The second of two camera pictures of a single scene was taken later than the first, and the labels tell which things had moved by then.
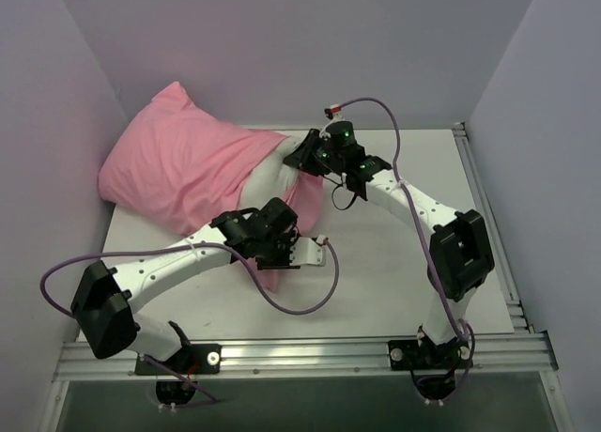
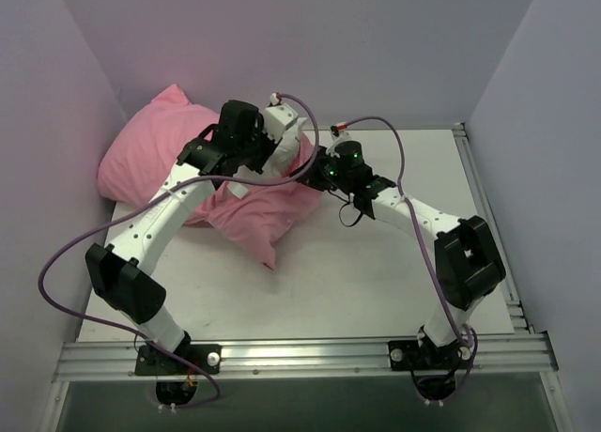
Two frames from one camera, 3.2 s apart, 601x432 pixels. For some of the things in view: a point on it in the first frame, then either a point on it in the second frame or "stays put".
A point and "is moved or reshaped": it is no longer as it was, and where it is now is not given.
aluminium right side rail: [514, 302] stays put
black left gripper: [275, 252] → [262, 151]
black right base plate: [432, 366] stays put
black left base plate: [191, 360] stays put
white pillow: [272, 178] is moved or reshaped
